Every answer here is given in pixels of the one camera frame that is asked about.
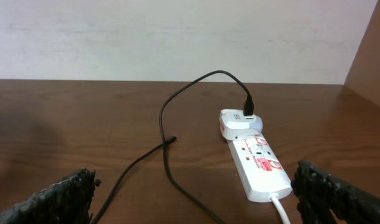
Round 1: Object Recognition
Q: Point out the white power strip cord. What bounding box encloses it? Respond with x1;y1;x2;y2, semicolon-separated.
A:
269;193;292;224

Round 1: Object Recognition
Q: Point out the white power strip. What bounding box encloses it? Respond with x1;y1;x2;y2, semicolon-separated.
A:
228;134;292;203

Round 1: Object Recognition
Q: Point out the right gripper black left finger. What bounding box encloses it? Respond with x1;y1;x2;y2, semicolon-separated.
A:
0;168;101;224

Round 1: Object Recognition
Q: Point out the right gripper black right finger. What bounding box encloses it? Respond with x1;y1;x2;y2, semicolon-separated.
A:
291;160;380;223

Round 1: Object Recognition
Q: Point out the white USB charger adapter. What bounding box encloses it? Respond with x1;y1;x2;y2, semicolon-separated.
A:
219;109;263;141

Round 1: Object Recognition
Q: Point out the black USB charging cable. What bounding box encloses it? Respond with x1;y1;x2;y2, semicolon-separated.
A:
90;70;255;224

